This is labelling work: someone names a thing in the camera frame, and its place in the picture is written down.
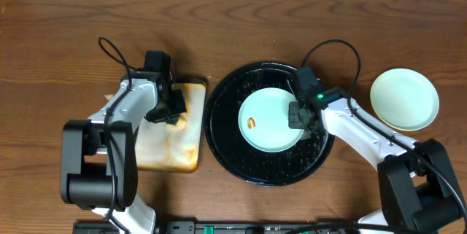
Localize green yellow sponge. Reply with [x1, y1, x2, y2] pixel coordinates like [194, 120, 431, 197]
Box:
[166, 116, 187, 131]

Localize light blue plate front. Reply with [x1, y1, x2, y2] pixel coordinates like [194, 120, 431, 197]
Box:
[238, 87, 304, 153]

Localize light blue plate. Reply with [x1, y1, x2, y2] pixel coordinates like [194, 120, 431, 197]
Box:
[370, 68, 440, 114]
[238, 87, 304, 153]

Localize yellow plate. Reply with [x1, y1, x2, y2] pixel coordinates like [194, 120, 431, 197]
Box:
[375, 111, 438, 131]

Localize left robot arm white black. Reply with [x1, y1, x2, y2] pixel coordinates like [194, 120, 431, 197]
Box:
[60, 71, 186, 233]

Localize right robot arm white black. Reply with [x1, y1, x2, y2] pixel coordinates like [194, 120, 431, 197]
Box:
[290, 87, 466, 233]

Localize rectangular soapy water tray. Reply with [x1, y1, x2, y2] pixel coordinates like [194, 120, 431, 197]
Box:
[135, 77, 207, 173]

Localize round black serving tray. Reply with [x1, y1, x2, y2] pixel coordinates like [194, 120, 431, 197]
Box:
[204, 62, 335, 187]

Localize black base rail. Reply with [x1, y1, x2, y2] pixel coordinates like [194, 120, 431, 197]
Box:
[72, 221, 426, 234]

